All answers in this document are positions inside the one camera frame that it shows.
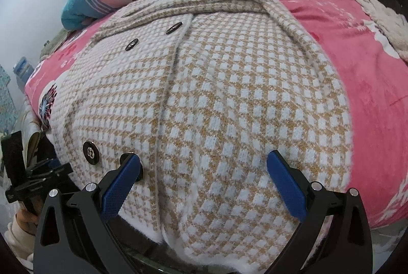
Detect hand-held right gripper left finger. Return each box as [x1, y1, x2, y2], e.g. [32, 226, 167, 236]
[35, 153, 141, 274]

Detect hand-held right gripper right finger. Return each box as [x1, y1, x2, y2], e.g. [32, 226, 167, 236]
[267, 150, 373, 274]

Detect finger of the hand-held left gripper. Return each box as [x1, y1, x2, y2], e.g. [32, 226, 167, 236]
[27, 159, 74, 180]

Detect beige white houndstooth knit coat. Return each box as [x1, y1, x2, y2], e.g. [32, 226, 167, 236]
[48, 0, 354, 274]

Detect person's left forearm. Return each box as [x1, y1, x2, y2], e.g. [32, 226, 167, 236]
[6, 220, 37, 271]

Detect person's left hand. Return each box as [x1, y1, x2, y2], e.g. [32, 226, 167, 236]
[14, 202, 40, 233]

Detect teal patterned cloth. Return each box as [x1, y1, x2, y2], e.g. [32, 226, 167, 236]
[0, 65, 19, 134]

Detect blue water jug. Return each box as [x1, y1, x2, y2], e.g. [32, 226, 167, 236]
[13, 56, 35, 90]

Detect green patterned cloth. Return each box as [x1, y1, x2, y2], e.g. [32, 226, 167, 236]
[40, 28, 74, 59]

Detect pink floral plush blanket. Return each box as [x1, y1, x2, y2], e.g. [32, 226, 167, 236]
[24, 0, 408, 230]

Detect cream fluffy knit garment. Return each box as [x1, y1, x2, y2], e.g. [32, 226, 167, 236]
[349, 0, 408, 62]

